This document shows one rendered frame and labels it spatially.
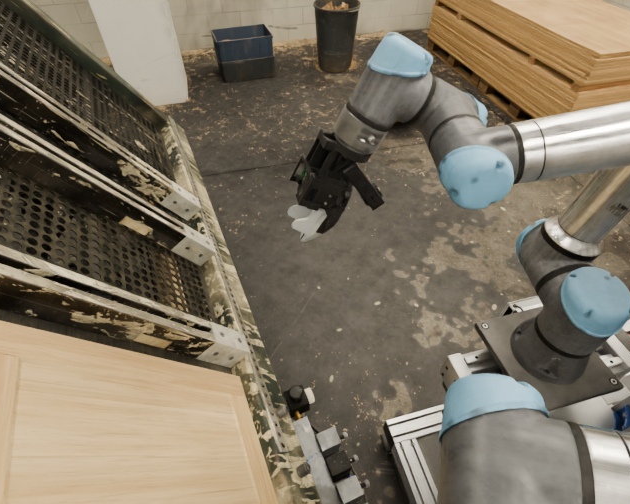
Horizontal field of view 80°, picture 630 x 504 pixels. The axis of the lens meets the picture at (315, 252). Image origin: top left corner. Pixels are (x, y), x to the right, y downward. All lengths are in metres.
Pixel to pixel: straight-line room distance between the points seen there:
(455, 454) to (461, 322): 1.99
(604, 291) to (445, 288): 1.61
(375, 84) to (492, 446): 0.43
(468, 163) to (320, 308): 1.80
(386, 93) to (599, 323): 0.55
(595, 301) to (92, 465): 0.85
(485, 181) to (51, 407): 0.66
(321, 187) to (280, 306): 1.66
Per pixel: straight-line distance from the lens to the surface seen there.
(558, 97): 3.89
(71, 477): 0.67
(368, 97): 0.56
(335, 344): 2.08
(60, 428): 0.68
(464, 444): 0.32
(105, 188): 1.07
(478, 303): 2.41
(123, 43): 4.21
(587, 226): 0.87
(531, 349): 0.94
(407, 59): 0.55
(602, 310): 0.84
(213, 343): 0.94
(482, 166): 0.47
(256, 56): 4.64
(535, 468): 0.31
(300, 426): 1.13
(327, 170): 0.60
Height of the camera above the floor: 1.82
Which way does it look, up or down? 48 degrees down
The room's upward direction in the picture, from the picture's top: straight up
